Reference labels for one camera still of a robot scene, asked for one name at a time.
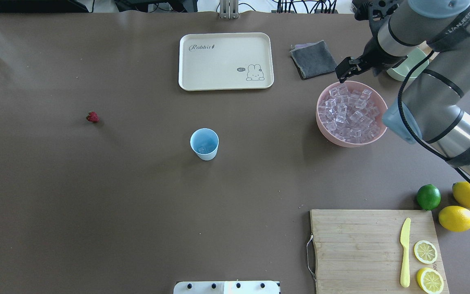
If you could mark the red strawberry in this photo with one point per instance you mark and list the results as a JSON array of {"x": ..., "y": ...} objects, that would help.
[{"x": 92, "y": 117}]

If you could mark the green lime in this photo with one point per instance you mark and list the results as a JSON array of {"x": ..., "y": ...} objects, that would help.
[{"x": 428, "y": 197}]

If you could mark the cream rabbit tray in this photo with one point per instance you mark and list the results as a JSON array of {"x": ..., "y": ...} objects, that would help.
[{"x": 225, "y": 61}]

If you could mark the wooden cutting board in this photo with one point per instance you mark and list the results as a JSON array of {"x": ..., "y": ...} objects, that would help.
[{"x": 357, "y": 251}]

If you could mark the blue plastic cup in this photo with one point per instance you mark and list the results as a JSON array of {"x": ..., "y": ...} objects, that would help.
[{"x": 204, "y": 136}]

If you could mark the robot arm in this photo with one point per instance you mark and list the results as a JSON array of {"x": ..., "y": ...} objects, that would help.
[{"x": 427, "y": 111}]

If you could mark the pink bowl of ice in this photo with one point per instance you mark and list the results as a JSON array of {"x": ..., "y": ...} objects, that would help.
[{"x": 349, "y": 114}]

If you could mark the yellow lemon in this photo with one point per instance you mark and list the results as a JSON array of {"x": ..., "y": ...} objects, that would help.
[
  {"x": 455, "y": 218},
  {"x": 461, "y": 193}
]

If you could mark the green ceramic bowl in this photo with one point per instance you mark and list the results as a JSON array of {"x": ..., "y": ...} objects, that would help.
[{"x": 400, "y": 72}]

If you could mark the yellow plastic knife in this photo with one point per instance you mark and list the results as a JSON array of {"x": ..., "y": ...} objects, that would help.
[{"x": 405, "y": 243}]

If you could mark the lemon slice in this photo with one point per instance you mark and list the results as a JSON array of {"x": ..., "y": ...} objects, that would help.
[{"x": 425, "y": 251}]

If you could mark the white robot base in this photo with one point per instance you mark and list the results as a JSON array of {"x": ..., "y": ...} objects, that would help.
[{"x": 227, "y": 287}]

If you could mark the lemon half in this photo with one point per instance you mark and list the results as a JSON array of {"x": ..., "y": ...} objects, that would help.
[{"x": 430, "y": 281}]

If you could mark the grey folded cloth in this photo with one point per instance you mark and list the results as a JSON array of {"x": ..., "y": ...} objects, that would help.
[{"x": 313, "y": 59}]

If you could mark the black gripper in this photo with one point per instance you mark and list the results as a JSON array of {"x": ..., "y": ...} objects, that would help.
[{"x": 370, "y": 52}]

